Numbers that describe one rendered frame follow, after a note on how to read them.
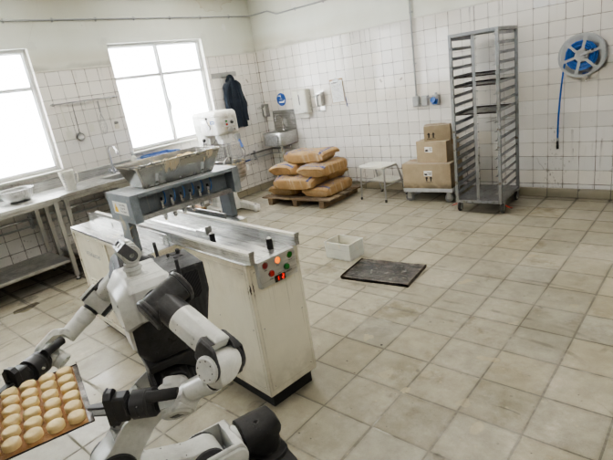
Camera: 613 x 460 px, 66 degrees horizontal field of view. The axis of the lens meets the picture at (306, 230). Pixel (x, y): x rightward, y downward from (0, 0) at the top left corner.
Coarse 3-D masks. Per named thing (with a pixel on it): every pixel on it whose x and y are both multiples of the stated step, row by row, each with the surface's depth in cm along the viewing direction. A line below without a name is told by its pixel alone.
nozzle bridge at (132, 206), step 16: (192, 176) 285; (208, 176) 285; (224, 176) 303; (112, 192) 274; (128, 192) 267; (144, 192) 260; (160, 192) 275; (176, 192) 282; (192, 192) 289; (224, 192) 299; (112, 208) 277; (128, 208) 259; (144, 208) 269; (160, 208) 276; (176, 208) 278; (224, 208) 318; (128, 224) 267
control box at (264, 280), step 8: (288, 248) 241; (272, 256) 233; (280, 256) 237; (256, 264) 228; (272, 264) 234; (280, 264) 237; (256, 272) 230; (264, 272) 231; (280, 272) 238; (288, 272) 242; (264, 280) 231; (272, 280) 235
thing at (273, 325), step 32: (256, 256) 236; (224, 288) 249; (256, 288) 233; (288, 288) 248; (224, 320) 260; (256, 320) 236; (288, 320) 250; (256, 352) 245; (288, 352) 253; (256, 384) 257; (288, 384) 257
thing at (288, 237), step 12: (168, 216) 341; (180, 216) 328; (192, 216) 314; (204, 216) 302; (228, 228) 286; (240, 228) 276; (252, 228) 267; (264, 228) 259; (276, 240) 253; (288, 240) 246
